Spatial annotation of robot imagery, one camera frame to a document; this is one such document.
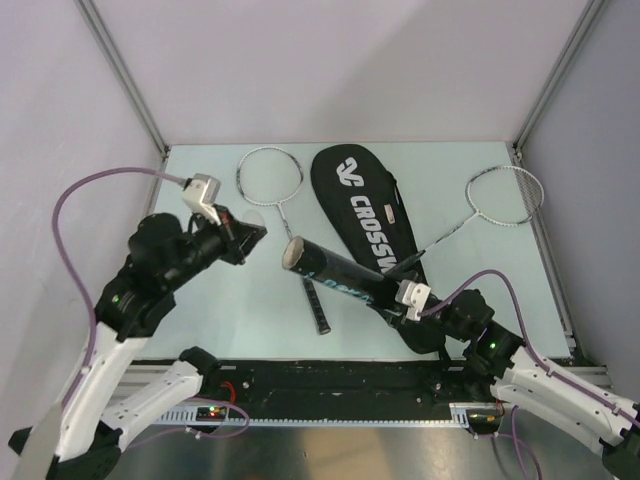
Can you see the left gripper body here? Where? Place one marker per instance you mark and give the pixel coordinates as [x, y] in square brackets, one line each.
[227, 245]

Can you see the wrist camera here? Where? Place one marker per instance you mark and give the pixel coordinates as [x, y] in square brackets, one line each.
[199, 195]
[413, 296]

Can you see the black racket bag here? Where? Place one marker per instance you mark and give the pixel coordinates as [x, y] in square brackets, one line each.
[361, 200]

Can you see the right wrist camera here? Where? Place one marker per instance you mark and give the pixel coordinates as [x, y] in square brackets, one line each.
[413, 296]

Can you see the badminton racket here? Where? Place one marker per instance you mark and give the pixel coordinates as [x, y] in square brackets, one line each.
[270, 176]
[503, 195]

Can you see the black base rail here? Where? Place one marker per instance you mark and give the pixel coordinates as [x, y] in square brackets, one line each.
[369, 390]

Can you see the white slotted cable duct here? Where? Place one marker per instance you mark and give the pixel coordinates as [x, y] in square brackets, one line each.
[451, 415]

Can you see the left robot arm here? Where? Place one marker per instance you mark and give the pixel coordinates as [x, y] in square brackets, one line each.
[85, 438]

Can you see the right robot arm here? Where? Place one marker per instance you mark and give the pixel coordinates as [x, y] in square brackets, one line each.
[606, 423]

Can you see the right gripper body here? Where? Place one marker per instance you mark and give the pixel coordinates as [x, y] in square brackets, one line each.
[432, 315]

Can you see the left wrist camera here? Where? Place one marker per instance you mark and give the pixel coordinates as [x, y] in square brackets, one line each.
[199, 195]

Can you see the black shuttlecock tube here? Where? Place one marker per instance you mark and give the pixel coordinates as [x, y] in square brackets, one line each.
[334, 271]

